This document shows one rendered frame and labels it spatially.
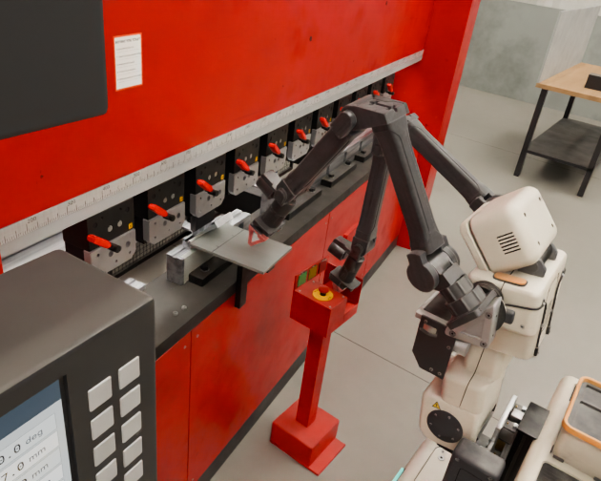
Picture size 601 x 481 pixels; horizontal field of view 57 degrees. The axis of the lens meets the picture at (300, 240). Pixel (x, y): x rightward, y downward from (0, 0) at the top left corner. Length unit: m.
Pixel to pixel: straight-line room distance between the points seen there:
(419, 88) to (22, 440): 3.35
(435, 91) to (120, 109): 2.56
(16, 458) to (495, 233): 1.10
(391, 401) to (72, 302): 2.36
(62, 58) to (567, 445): 1.41
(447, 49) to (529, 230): 2.32
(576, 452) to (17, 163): 1.38
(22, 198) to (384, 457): 1.82
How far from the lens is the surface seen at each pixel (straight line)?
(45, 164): 1.20
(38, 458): 0.48
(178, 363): 1.67
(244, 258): 1.66
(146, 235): 1.51
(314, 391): 2.24
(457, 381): 1.57
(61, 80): 0.37
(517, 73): 9.09
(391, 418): 2.67
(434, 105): 3.62
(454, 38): 3.54
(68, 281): 0.50
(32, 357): 0.43
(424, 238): 1.25
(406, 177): 1.21
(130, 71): 1.31
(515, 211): 1.33
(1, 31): 0.35
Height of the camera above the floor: 1.88
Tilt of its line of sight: 29 degrees down
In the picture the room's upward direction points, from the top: 8 degrees clockwise
